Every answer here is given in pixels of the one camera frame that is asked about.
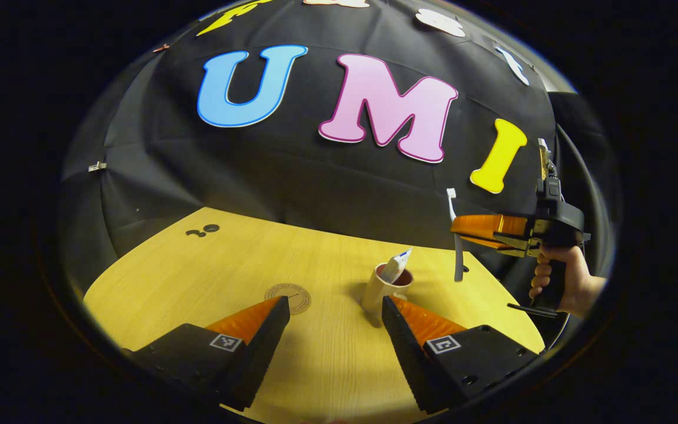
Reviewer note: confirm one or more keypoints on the yellow wooden desktop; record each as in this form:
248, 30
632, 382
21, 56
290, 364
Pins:
327, 353

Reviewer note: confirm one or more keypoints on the grey toothbrush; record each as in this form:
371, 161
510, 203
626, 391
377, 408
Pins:
458, 259

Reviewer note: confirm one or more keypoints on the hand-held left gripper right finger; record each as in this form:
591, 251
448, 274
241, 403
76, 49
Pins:
404, 341

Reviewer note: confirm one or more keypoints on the red cloth clip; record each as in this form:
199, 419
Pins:
160, 48

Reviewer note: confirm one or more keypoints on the black backdrop cloth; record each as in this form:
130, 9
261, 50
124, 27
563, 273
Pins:
292, 176

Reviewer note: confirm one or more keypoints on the white toothpaste tube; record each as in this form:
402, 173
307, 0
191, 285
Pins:
395, 268

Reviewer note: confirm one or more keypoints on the round wooden coaster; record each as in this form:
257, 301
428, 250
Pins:
298, 294

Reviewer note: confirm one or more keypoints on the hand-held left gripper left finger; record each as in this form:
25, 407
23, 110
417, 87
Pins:
268, 341

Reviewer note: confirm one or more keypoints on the silver cloth clip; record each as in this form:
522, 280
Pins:
97, 166

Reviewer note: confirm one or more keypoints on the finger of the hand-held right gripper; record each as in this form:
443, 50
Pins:
509, 246
486, 224

